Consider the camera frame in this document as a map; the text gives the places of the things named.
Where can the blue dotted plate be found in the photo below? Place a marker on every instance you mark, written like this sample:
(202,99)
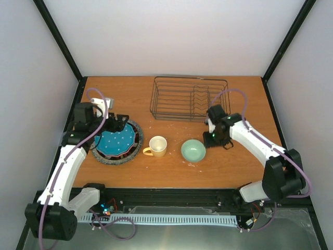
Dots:
(115,143)

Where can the black wire dish rack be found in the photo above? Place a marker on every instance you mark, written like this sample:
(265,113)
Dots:
(187,98)

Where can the pink plate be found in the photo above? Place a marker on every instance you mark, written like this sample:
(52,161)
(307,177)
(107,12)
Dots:
(130,150)

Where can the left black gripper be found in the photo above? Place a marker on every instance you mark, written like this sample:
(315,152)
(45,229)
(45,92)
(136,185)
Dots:
(120,126)

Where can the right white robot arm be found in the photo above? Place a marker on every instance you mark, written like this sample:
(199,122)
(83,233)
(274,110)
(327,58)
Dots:
(283,176)

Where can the left black frame post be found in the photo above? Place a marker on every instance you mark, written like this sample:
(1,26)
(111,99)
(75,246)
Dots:
(44,12)

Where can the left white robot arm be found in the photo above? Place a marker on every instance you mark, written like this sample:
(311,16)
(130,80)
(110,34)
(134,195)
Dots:
(55,215)

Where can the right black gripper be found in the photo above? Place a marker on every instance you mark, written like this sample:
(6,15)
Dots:
(208,142)

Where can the green ceramic bowl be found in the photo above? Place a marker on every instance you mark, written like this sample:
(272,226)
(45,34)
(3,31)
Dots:
(193,150)

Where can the grey speckled large plate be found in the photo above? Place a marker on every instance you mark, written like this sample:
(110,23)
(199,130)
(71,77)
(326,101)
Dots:
(139,138)

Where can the black frame post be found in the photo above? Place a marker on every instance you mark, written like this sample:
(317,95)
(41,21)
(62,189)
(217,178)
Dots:
(44,12)
(293,30)

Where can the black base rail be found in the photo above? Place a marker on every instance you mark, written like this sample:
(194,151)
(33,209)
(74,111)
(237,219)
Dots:
(220,200)

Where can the light blue cable duct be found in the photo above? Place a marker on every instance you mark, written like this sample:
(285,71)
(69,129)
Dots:
(173,220)

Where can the yellow mug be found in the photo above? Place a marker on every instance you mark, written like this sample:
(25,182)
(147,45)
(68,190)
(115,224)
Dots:
(157,147)

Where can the right black frame post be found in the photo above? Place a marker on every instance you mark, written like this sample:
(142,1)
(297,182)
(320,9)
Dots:
(293,30)

